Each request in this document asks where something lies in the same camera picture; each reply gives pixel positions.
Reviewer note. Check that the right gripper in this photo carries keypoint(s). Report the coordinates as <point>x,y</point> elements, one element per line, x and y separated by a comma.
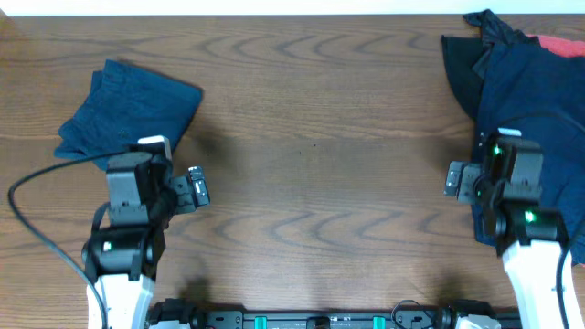
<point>471,172</point>

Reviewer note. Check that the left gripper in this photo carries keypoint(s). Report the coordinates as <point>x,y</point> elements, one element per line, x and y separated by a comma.
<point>182,184</point>

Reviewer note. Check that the dark navy shorts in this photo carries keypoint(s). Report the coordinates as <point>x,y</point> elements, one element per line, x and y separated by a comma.
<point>541,94</point>

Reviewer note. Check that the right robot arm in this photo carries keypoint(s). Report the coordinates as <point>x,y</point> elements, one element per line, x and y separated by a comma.
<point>531,240</point>

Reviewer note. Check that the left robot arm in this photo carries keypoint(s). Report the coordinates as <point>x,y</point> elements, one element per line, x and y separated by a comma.
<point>127,233</point>

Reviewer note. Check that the folded blue shorts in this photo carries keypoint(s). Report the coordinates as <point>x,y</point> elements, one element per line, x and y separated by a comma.
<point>127,103</point>

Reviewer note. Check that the black printed t-shirt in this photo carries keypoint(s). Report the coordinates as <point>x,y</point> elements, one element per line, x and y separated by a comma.
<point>466,59</point>

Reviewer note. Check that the red garment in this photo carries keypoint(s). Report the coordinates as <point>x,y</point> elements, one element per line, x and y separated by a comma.
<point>562,47</point>

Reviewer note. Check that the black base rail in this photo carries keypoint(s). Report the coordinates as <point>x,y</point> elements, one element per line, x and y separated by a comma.
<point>173,313</point>

